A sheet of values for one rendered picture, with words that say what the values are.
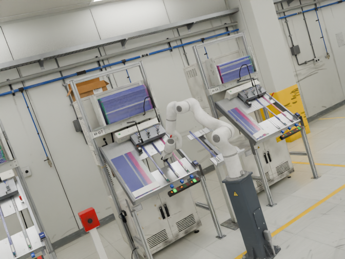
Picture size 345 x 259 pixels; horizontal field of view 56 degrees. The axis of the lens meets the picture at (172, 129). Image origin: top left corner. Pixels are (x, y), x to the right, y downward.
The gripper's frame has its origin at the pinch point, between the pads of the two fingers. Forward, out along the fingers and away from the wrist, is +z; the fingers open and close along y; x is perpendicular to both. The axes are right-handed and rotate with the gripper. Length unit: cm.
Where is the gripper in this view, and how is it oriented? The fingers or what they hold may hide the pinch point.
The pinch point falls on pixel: (165, 159)
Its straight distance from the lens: 316.8
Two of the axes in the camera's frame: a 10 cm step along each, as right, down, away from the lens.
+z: -1.7, 5.9, 7.9
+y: -8.3, 3.4, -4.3
